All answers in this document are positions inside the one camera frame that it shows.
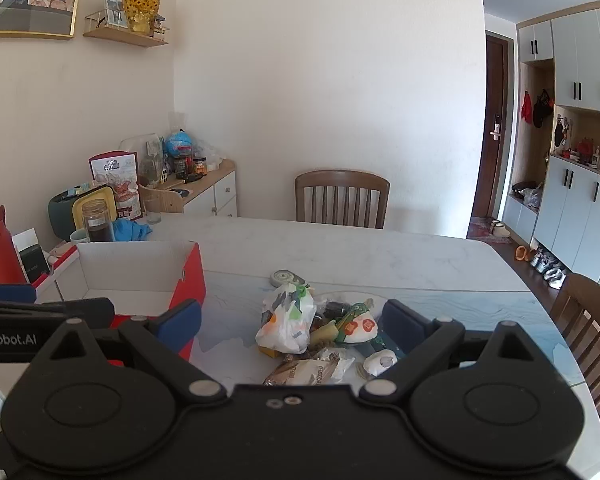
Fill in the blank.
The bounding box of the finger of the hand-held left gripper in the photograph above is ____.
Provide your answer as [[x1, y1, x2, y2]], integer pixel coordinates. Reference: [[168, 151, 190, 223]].
[[0, 284, 37, 304], [0, 298, 116, 331]]

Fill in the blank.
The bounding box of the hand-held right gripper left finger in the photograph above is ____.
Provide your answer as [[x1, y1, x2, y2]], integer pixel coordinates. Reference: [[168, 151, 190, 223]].
[[29, 299, 228, 404]]

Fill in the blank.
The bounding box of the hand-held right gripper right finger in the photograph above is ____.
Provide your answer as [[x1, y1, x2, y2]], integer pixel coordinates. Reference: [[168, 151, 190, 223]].
[[359, 299, 557, 404]]

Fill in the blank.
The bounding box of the teal white round toy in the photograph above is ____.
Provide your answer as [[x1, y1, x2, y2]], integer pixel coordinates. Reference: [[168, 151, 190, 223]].
[[337, 302, 380, 346]]

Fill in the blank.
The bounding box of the red and white cardboard box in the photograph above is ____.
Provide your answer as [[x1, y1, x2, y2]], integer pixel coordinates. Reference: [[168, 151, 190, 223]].
[[30, 240, 208, 366]]

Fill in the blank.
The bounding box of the yellow small box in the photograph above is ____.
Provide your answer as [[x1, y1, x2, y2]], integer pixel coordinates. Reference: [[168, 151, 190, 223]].
[[310, 322, 339, 344]]

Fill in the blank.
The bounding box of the white printed plastic bag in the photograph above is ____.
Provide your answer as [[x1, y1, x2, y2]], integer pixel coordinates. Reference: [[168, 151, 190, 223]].
[[256, 284, 317, 359]]

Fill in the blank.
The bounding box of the silver snack packet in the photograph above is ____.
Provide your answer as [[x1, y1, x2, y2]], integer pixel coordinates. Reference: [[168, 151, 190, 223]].
[[263, 347, 356, 387]]

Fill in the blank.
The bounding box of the dark green box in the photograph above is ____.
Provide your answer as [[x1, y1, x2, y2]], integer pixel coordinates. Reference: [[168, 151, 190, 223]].
[[12, 229, 49, 284]]

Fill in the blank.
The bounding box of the white round gadget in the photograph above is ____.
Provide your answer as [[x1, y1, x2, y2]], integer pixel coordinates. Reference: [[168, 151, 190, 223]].
[[363, 349, 399, 377]]

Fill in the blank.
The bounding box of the blue cloth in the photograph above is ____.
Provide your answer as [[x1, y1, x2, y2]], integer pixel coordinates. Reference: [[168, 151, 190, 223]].
[[111, 220, 154, 243]]

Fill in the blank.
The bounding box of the glass jar with dark liquid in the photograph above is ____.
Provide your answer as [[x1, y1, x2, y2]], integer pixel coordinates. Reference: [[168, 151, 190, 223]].
[[81, 199, 116, 243]]

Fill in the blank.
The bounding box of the clear drinking glass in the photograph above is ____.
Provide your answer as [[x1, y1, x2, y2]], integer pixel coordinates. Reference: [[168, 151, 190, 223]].
[[142, 195, 164, 225]]

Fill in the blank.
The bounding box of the patterned door rug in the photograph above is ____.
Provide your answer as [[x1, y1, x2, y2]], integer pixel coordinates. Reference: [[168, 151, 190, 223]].
[[467, 216, 519, 246]]

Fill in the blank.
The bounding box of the white sideboard with wooden top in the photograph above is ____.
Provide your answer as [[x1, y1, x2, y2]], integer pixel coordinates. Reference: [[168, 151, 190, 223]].
[[160, 159, 239, 219]]

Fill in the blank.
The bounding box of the brown wooden chair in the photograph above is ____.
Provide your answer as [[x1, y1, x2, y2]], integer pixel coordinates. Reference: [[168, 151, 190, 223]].
[[295, 170, 391, 230], [550, 273, 600, 421]]

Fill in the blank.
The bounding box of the red and white snack bag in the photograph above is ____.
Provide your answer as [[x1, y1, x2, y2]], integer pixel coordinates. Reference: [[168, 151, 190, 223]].
[[88, 152, 144, 221]]

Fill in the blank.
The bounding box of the row of shoes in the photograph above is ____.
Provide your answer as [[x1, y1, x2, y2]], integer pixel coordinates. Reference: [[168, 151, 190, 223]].
[[530, 247, 569, 290]]

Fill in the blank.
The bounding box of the clear glass container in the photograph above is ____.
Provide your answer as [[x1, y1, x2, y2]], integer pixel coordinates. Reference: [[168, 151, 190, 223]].
[[120, 133, 164, 184]]

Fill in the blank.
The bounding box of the blue round bag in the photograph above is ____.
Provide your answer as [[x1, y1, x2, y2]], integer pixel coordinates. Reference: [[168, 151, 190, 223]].
[[165, 130, 197, 159]]

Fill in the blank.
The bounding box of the group of shelf ornaments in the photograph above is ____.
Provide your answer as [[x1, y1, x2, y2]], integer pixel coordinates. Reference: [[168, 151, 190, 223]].
[[552, 110, 600, 181]]

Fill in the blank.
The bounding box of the dark brown door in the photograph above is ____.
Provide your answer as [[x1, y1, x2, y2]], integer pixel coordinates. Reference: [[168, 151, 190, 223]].
[[480, 30, 510, 234]]

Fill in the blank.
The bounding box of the black hanging bag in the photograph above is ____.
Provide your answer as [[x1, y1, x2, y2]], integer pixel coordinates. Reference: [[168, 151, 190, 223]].
[[532, 89, 554, 129]]

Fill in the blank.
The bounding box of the small photo stand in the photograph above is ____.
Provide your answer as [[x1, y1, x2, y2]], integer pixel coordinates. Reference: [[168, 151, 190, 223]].
[[105, 0, 129, 29]]

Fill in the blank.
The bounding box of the yellow flower ornament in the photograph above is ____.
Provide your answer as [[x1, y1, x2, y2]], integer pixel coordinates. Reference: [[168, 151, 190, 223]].
[[123, 0, 161, 36]]

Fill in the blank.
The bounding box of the white and wood wardrobe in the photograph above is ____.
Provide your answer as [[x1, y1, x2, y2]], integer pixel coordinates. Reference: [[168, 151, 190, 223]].
[[502, 0, 600, 306]]

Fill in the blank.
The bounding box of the wooden wall shelf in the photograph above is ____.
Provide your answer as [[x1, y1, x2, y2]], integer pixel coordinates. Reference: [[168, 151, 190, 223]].
[[83, 10, 170, 49]]

